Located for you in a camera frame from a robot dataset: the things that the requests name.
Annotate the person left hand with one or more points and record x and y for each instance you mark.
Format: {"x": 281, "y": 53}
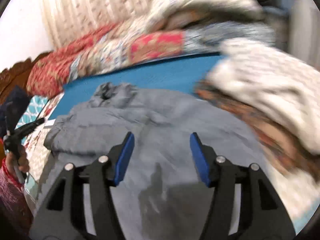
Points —
{"x": 22, "y": 163}

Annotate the red knitted sleeve forearm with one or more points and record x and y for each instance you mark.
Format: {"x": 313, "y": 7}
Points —
{"x": 13, "y": 201}

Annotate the carved wooden headboard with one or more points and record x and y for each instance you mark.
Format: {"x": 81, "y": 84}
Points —
{"x": 17, "y": 75}

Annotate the white knitted blanket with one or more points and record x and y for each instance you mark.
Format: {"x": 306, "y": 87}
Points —
{"x": 281, "y": 86}

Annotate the grey quilted down jacket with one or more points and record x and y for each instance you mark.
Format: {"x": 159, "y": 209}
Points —
{"x": 161, "y": 196}

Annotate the teal white lattice pillow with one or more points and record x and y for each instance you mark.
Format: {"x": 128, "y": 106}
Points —
{"x": 36, "y": 105}

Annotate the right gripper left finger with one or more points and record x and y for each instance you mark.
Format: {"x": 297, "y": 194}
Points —
{"x": 62, "y": 213}

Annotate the cream patterned comforter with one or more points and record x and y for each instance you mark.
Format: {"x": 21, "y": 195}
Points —
{"x": 160, "y": 10}

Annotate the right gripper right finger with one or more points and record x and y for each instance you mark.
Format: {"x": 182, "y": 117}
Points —
{"x": 262, "y": 213}

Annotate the beige floral curtain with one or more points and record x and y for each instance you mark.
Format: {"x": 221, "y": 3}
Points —
{"x": 67, "y": 20}

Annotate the red floral patchwork quilt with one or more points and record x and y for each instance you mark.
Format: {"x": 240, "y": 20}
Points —
{"x": 100, "y": 52}

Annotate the white standing appliance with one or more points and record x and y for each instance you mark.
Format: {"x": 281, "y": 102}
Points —
{"x": 304, "y": 32}

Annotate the blue mesh bed mat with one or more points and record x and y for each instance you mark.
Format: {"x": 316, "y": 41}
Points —
{"x": 180, "y": 74}

